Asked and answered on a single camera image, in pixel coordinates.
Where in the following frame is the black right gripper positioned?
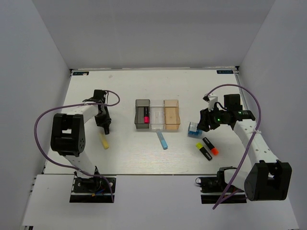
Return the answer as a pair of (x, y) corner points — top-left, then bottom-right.
(197, 104), (229, 132)

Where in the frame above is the blue round jar with label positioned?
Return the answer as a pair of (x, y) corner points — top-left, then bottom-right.
(188, 122), (202, 138)

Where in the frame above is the yellow pen tube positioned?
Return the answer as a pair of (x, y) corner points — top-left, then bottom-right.
(99, 133), (109, 150)

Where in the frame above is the yellow cap black highlighter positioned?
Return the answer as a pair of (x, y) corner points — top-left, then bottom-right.
(196, 143), (213, 161)

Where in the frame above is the orange cap black highlighter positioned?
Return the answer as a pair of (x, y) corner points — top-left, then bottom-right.
(202, 137), (219, 155)

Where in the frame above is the pink cap black highlighter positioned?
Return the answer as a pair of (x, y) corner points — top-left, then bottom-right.
(143, 106), (150, 124)

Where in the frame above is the light blue pen tube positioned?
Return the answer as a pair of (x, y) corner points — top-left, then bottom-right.
(156, 129), (168, 150)

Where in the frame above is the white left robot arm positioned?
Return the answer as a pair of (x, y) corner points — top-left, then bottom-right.
(51, 90), (111, 191)

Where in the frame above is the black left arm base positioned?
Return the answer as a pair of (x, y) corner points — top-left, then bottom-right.
(70, 177), (116, 203)

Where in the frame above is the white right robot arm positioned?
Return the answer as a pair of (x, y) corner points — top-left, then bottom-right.
(198, 94), (292, 201)

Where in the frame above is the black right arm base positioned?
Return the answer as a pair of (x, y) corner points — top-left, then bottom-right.
(195, 167), (247, 204)

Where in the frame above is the orange transparent container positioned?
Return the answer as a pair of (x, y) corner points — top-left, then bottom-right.
(164, 100), (180, 131)

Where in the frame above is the grey transparent container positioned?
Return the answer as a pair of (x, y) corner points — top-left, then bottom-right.
(134, 99), (150, 129)

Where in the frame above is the right blue table label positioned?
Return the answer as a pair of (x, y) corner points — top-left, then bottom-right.
(216, 69), (234, 74)

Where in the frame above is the blue table label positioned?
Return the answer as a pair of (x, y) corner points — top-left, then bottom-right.
(72, 71), (89, 76)
(216, 69), (234, 74)

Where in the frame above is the left blue table label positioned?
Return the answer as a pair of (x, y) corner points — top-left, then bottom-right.
(72, 71), (89, 76)

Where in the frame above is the clear transparent container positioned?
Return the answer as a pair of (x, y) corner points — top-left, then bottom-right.
(150, 100), (165, 130)

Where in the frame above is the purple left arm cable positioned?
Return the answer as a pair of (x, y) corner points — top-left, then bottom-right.
(34, 90), (120, 202)

